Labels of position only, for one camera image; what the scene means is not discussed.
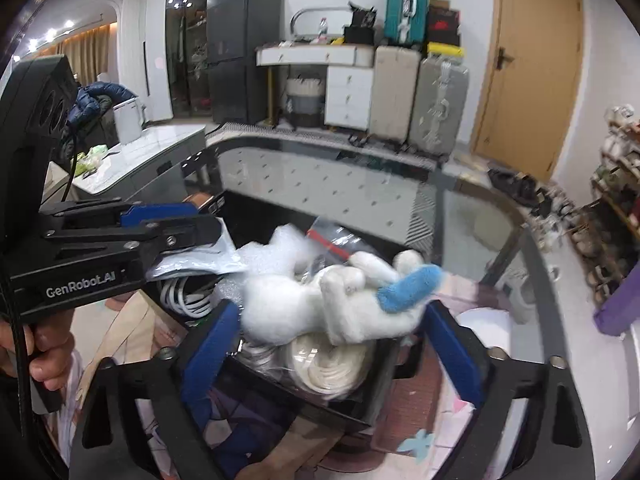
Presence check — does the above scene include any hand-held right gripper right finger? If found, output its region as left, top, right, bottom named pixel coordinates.
left=425, top=302, right=596, bottom=480

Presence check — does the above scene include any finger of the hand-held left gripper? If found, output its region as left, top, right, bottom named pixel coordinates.
left=40, top=200, right=201, bottom=233
left=42, top=216, right=223, bottom=263

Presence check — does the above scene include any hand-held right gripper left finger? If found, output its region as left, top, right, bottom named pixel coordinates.
left=67, top=300, right=243, bottom=480

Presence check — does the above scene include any clear plastic bag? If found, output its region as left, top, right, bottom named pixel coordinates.
left=145, top=220, right=246, bottom=281

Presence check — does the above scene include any white cable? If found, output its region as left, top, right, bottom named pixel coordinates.
left=157, top=275, right=216, bottom=318

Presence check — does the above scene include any white bubble wrap bag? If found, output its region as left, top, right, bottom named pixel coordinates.
left=220, top=222, right=311, bottom=311

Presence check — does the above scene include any white and blue plush toy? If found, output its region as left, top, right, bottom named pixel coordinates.
left=240, top=247, right=446, bottom=346

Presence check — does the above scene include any black cardboard box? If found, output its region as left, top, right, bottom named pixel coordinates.
left=182, top=191, right=437, bottom=436

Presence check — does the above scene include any cream rope coil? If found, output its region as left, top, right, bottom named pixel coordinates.
left=277, top=332, right=376, bottom=401

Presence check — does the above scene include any zip bag of white rope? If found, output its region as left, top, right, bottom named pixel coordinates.
left=300, top=215, right=401, bottom=281

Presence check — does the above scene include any person's left hand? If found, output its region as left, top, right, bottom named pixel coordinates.
left=0, top=305, right=77, bottom=387

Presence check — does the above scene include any printed desk mat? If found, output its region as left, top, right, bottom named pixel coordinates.
left=70, top=280, right=516, bottom=480

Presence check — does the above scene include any blue down jacket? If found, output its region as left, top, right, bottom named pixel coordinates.
left=67, top=82, right=138, bottom=128

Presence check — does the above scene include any white marble side table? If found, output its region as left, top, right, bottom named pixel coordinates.
left=70, top=122, right=208, bottom=211

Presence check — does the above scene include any beige curtain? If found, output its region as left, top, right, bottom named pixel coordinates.
left=37, top=22, right=121, bottom=86

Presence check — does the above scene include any white sneaker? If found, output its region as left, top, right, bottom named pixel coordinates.
left=502, top=265, right=540, bottom=322

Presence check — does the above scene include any white box appliance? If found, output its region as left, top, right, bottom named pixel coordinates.
left=112, top=99, right=148, bottom=143

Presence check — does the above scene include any dark glass cabinet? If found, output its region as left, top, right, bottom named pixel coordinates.
left=165, top=0, right=213, bottom=121

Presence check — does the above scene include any woven laundry basket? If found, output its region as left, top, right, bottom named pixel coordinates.
left=285, top=72, right=326, bottom=128

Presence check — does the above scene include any purple cloth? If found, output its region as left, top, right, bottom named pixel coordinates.
left=594, top=260, right=640, bottom=336

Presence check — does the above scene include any row of shoes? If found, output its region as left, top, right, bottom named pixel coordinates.
left=487, top=167, right=576, bottom=221

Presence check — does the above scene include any dark grey refrigerator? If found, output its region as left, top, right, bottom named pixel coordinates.
left=206, top=0, right=286, bottom=126

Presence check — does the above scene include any white dresser desk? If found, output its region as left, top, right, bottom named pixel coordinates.
left=256, top=42, right=376, bottom=128

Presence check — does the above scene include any shoe rack with shoes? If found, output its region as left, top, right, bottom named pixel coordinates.
left=585, top=105, right=640, bottom=311

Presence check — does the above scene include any beige suitcase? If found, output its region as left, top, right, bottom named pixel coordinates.
left=369, top=45, right=421, bottom=143

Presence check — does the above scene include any oval mirror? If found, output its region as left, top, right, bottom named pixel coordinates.
left=290, top=6, right=361, bottom=43

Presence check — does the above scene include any silver suitcase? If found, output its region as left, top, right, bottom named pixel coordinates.
left=407, top=55, right=471, bottom=156

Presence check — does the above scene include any black bag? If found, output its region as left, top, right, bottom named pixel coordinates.
left=342, top=2, right=377, bottom=45

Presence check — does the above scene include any wooden door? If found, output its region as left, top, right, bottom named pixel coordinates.
left=470, top=0, right=586, bottom=181

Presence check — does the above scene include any yellow box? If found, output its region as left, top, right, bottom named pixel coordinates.
left=427, top=42, right=466, bottom=59

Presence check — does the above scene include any teal suitcase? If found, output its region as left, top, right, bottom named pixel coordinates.
left=384, top=0, right=431, bottom=46

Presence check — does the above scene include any stack of dark shoe boxes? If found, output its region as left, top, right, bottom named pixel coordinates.
left=425, top=0, right=463, bottom=47

